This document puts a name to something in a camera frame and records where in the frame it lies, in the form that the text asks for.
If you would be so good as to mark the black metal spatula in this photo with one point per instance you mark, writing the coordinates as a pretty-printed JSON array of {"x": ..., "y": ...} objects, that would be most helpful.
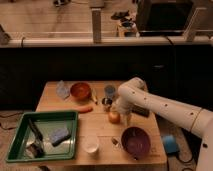
[{"x": 35, "y": 149}]

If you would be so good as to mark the green plastic tray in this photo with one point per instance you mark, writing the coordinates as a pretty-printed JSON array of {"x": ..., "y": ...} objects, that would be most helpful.
[{"x": 47, "y": 123}]

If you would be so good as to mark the white paper cup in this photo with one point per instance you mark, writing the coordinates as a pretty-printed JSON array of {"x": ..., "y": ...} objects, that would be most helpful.
[{"x": 91, "y": 144}]

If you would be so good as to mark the wooden table board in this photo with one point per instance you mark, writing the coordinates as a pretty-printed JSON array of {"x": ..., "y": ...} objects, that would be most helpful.
[{"x": 96, "y": 123}]

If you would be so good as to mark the wooden stool with items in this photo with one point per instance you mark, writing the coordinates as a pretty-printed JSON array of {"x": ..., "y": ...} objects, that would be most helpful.
[{"x": 126, "y": 29}]

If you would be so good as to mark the blue sponge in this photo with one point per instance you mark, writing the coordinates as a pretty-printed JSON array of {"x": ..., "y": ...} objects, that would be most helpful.
[{"x": 59, "y": 135}]

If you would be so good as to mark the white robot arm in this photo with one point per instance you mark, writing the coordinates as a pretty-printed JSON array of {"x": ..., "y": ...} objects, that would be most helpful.
[{"x": 196, "y": 120}]

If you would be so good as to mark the orange carrot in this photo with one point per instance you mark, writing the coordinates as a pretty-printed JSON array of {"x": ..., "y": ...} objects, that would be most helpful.
[{"x": 84, "y": 109}]

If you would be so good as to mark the black monitor box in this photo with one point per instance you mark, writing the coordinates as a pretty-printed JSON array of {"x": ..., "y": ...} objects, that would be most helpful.
[{"x": 162, "y": 15}]

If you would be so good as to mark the purple bowl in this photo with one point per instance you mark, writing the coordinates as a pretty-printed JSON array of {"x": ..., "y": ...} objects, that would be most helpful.
[{"x": 136, "y": 142}]

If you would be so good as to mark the blue tape roll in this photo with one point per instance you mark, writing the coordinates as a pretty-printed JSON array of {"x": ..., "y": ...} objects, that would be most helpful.
[{"x": 170, "y": 144}]

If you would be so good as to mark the small metal can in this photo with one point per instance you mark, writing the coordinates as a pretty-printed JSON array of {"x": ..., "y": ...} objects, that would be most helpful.
[{"x": 107, "y": 103}]

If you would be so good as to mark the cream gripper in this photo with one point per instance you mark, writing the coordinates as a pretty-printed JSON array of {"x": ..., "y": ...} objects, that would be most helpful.
[{"x": 126, "y": 118}]

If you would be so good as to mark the black rectangular block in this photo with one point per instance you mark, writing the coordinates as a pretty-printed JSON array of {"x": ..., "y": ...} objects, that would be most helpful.
[{"x": 140, "y": 111}]

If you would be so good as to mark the small metal clip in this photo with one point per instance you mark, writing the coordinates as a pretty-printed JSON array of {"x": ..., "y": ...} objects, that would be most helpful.
[{"x": 115, "y": 142}]

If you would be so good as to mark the clear plastic bag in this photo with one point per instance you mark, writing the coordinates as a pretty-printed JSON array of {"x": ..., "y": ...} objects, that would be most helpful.
[{"x": 62, "y": 90}]

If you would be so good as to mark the blue plastic cup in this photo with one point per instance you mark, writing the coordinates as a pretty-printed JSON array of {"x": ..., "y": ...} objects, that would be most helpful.
[{"x": 109, "y": 91}]

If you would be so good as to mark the small knife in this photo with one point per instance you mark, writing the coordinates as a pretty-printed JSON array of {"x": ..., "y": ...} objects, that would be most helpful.
[{"x": 94, "y": 96}]

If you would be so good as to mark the orange bowl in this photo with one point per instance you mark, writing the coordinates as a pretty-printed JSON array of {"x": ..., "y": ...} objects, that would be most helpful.
[{"x": 80, "y": 91}]

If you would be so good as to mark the yellow apple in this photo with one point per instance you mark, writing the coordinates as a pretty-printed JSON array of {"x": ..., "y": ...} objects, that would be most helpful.
[{"x": 113, "y": 117}]

